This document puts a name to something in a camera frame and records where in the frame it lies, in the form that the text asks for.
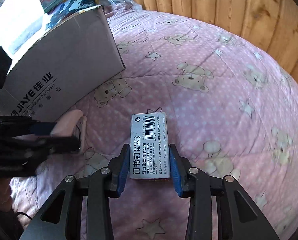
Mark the white cardboard box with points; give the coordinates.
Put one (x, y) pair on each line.
(63, 66)

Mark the staples box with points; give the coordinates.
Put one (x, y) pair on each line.
(149, 157)

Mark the pink bear pattern quilt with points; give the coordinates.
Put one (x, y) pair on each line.
(231, 109)

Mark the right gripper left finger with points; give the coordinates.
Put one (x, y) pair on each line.
(60, 215)

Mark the blue robot toy box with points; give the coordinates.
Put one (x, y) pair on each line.
(66, 9)

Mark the left hand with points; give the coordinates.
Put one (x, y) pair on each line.
(5, 195)

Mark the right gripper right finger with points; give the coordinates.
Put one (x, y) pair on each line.
(238, 215)

